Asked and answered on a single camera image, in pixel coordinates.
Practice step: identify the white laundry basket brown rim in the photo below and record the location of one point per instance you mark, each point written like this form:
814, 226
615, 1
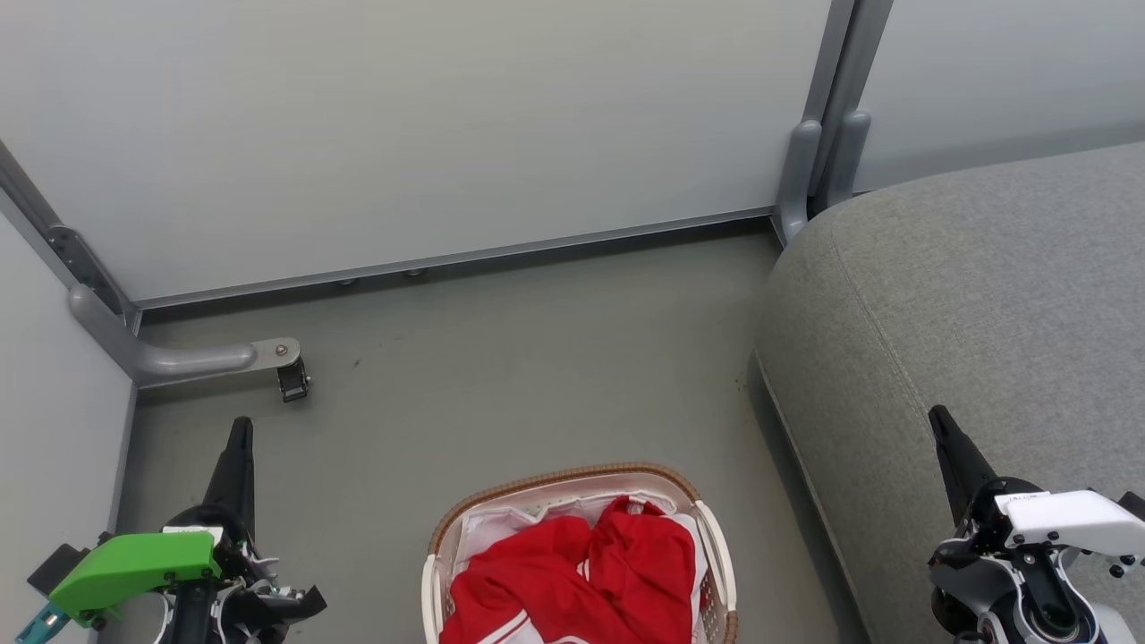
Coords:
716, 581

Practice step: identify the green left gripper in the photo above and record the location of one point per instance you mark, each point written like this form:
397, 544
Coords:
134, 563

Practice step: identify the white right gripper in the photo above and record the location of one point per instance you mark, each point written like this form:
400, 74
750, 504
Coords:
1064, 517

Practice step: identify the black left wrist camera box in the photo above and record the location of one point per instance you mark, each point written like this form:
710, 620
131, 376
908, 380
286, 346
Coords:
58, 566

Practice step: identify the grey partition foot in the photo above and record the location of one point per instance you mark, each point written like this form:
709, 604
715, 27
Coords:
170, 358

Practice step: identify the black caster wheel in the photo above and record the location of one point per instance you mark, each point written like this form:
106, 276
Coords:
293, 379

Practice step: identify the grey partition corner post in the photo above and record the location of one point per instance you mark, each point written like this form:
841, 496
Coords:
72, 246

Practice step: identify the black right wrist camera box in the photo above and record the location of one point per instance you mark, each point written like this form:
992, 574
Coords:
1133, 505

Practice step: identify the red garment with white stripes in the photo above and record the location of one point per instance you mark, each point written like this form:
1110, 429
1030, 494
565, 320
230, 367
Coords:
519, 586

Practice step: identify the grey fabric sofa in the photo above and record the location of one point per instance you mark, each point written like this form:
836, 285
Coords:
966, 295

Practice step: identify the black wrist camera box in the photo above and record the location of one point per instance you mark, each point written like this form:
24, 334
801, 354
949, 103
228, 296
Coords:
58, 566
1133, 505

